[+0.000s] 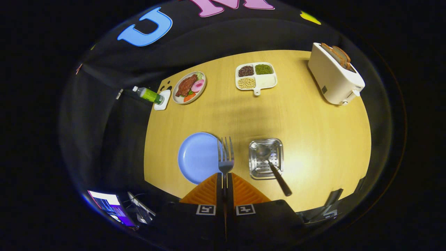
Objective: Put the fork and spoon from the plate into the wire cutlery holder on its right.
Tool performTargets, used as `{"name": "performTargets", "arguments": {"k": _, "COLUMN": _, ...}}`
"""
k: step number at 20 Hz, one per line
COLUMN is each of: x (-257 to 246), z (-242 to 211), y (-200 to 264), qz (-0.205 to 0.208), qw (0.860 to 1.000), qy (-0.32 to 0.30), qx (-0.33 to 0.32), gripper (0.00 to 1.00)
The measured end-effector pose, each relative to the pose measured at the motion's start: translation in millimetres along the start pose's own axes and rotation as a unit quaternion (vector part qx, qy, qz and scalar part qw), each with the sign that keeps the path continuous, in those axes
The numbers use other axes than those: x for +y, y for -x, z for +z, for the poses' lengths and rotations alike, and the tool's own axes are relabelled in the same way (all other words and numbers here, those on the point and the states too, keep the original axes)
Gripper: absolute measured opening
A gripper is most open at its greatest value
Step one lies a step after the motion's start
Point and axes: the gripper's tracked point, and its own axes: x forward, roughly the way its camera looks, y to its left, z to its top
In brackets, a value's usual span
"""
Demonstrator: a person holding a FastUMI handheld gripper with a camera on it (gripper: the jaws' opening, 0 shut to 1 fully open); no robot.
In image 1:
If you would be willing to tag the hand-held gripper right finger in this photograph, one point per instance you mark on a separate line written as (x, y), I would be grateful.
(230, 190)

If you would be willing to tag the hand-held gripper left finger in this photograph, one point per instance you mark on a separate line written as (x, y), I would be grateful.
(219, 190)

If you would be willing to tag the computer keyboard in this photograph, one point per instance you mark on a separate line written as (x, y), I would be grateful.
(143, 211)

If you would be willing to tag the blue plate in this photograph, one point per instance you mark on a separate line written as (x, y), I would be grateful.
(198, 157)

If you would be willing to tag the white square coaster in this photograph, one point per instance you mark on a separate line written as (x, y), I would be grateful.
(164, 103)

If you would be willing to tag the green label plastic bottle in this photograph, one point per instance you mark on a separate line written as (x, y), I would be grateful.
(149, 95)

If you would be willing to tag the computer monitor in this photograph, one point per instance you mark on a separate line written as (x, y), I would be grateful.
(111, 207)

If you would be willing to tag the plate of toy food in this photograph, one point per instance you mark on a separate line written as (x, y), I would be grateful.
(188, 87)

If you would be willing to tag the white divided bean tray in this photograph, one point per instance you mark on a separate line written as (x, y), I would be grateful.
(266, 81)

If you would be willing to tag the white toaster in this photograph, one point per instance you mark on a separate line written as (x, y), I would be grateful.
(331, 78)

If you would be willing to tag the metal cutlery drainer basket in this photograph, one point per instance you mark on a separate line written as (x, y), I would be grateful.
(259, 167)

